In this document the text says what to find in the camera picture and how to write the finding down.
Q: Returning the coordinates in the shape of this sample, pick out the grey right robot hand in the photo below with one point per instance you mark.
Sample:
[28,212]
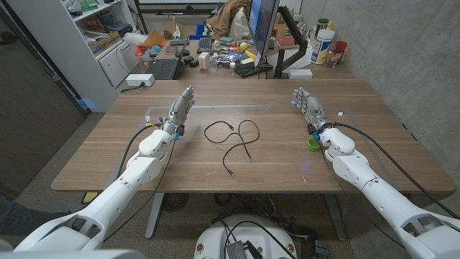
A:
[313,108]

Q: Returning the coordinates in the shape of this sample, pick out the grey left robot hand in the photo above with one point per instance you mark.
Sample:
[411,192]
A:
[178,113]

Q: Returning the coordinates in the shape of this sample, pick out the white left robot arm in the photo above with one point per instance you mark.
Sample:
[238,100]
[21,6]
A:
[118,187]

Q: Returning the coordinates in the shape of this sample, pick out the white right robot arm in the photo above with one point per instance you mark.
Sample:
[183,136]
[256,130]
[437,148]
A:
[377,194]

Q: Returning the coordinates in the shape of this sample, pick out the small green cup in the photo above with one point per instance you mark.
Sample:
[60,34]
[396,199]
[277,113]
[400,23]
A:
[313,144]

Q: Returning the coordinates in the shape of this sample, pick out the clear glass cup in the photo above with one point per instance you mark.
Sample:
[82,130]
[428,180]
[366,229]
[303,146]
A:
[332,58]

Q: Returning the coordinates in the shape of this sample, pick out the red cup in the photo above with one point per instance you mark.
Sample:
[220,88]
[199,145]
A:
[341,46]

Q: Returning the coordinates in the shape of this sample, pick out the yellow ball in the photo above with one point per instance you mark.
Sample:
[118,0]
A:
[243,46]

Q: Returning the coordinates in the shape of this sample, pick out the flat white box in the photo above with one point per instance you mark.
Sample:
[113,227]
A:
[300,73]

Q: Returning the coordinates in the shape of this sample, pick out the black laptop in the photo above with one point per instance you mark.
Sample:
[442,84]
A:
[163,68]

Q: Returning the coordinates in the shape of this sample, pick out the beige rounded block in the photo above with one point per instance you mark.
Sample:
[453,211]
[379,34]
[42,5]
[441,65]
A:
[203,60]

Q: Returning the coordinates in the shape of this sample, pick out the white wipes canister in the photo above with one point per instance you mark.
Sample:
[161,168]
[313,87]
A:
[322,46]

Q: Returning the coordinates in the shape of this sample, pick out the black keyboard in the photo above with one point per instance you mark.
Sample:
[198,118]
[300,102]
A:
[204,45]

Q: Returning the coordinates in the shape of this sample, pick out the orange paper envelope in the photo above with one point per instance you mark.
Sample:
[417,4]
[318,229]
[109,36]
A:
[154,39]

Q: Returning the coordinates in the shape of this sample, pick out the yellow banana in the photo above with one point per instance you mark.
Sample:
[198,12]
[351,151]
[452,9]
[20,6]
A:
[250,55]

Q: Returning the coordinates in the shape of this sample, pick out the computer monitor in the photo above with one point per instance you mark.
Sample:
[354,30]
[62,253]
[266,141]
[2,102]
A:
[264,21]

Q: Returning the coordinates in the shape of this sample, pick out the grey metal table leg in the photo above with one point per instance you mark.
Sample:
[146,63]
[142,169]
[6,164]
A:
[336,216]
[154,216]

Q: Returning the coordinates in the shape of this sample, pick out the brown jacket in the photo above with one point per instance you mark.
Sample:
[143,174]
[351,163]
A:
[226,16]

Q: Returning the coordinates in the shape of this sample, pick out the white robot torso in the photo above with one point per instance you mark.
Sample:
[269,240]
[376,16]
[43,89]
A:
[215,237]

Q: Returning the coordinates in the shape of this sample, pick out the white shelf cabinet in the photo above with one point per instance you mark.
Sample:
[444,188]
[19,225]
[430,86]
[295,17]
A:
[64,46]

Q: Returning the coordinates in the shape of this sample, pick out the person's leg in dark trousers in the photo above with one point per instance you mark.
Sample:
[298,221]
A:
[21,219]

